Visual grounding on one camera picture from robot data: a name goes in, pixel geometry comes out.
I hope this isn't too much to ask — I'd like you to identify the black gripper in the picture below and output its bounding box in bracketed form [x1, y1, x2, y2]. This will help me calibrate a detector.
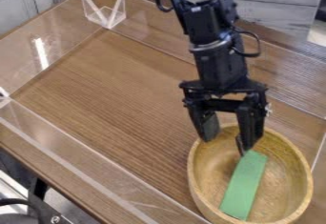
[179, 38, 267, 155]

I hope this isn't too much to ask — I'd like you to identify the green rectangular block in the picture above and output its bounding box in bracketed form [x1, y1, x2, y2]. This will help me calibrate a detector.
[219, 151, 267, 220]

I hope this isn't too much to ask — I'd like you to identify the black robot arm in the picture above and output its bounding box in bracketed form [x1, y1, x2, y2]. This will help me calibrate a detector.
[153, 0, 267, 153]

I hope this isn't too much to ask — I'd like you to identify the brown wooden bowl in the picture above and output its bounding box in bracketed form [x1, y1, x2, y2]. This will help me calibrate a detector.
[187, 124, 312, 224]

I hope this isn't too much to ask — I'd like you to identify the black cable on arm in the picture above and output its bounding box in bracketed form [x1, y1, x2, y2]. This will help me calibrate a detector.
[231, 27, 261, 58]

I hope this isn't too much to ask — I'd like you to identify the clear acrylic corner bracket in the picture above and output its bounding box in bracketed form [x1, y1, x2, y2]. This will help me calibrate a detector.
[81, 0, 125, 30]

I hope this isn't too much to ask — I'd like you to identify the clear acrylic front wall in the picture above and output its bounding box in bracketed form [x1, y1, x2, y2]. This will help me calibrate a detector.
[0, 97, 209, 224]

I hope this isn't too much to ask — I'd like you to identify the black table leg bracket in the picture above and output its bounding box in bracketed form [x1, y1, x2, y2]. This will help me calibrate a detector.
[28, 178, 73, 224]

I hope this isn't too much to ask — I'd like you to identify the black floor cable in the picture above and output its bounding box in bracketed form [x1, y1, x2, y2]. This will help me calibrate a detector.
[0, 198, 42, 224]

